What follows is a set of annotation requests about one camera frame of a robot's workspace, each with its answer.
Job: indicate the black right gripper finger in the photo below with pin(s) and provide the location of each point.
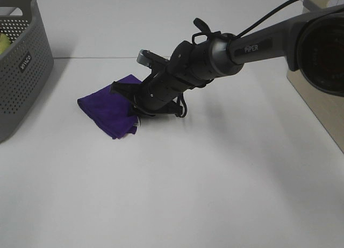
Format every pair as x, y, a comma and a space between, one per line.
133, 111

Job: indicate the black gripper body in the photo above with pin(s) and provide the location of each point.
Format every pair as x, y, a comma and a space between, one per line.
161, 93

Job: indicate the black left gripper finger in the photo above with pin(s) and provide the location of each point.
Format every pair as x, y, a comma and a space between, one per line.
124, 88

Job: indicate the purple towel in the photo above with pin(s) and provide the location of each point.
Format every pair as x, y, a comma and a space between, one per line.
111, 112

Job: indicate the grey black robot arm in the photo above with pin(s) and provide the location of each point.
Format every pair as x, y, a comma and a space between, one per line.
311, 43

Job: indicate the grey perforated plastic basket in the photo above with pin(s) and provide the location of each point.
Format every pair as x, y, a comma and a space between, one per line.
25, 65

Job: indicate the green cloth in basket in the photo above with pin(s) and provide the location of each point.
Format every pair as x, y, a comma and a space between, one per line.
4, 42

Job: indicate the beige plastic storage bin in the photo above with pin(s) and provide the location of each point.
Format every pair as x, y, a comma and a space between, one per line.
328, 109

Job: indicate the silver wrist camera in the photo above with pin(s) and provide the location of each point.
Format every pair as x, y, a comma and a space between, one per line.
150, 59

